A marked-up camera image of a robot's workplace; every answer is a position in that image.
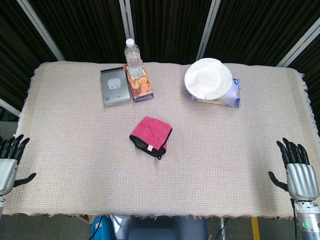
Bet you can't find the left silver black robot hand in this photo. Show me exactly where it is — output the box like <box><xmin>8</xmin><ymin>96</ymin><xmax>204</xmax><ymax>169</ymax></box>
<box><xmin>0</xmin><ymin>134</ymin><xmax>37</xmax><ymax>197</ymax></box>

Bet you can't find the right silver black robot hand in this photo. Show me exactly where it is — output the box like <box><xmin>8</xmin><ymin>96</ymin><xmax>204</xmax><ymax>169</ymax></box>
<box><xmin>268</xmin><ymin>137</ymin><xmax>320</xmax><ymax>201</ymax></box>

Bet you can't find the pink cloth black trim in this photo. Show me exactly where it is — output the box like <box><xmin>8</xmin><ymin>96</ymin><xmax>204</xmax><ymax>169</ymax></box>
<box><xmin>128</xmin><ymin>115</ymin><xmax>173</xmax><ymax>160</ymax></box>

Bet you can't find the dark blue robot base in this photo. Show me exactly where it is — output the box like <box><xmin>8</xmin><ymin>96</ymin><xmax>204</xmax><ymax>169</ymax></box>
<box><xmin>109</xmin><ymin>214</ymin><xmax>209</xmax><ymax>240</ymax></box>

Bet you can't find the beige woven tablecloth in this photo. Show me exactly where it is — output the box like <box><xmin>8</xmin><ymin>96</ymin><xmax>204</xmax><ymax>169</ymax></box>
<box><xmin>0</xmin><ymin>61</ymin><xmax>320</xmax><ymax>221</ymax></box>

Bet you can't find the metal table leg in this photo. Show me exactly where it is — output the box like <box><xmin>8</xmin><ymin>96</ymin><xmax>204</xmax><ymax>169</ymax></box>
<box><xmin>219</xmin><ymin>216</ymin><xmax>226</xmax><ymax>240</ymax></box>

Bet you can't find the bright blue base part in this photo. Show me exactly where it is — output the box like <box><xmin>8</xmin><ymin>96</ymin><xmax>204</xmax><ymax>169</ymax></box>
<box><xmin>89</xmin><ymin>215</ymin><xmax>111</xmax><ymax>240</ymax></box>

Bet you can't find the purple tissue pack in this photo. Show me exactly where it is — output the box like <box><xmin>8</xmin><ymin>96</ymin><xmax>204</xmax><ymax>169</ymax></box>
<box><xmin>187</xmin><ymin>77</ymin><xmax>241</xmax><ymax>109</ymax></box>

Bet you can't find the silver earbuds box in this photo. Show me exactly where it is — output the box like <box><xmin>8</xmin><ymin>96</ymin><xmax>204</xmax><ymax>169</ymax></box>
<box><xmin>100</xmin><ymin>67</ymin><xmax>132</xmax><ymax>108</ymax></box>

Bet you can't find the white round paper plate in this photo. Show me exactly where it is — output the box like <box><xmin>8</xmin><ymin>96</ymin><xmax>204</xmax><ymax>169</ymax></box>
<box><xmin>184</xmin><ymin>57</ymin><xmax>233</xmax><ymax>100</ymax></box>

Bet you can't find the orange snack box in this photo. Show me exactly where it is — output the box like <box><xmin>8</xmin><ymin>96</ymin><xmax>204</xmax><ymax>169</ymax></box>
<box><xmin>124</xmin><ymin>62</ymin><xmax>155</xmax><ymax>103</ymax></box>

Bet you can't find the clear plastic water bottle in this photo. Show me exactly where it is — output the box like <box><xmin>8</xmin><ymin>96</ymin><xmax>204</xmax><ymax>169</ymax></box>
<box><xmin>124</xmin><ymin>38</ymin><xmax>144</xmax><ymax>78</ymax></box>

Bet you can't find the white partition post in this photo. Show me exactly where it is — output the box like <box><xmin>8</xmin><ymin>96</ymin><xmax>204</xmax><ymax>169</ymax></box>
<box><xmin>0</xmin><ymin>97</ymin><xmax>21</xmax><ymax>117</ymax></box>
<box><xmin>196</xmin><ymin>0</ymin><xmax>222</xmax><ymax>61</ymax></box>
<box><xmin>276</xmin><ymin>23</ymin><xmax>320</xmax><ymax>68</ymax></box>
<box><xmin>119</xmin><ymin>0</ymin><xmax>136</xmax><ymax>51</ymax></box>
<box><xmin>16</xmin><ymin>0</ymin><xmax>66</xmax><ymax>62</ymax></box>

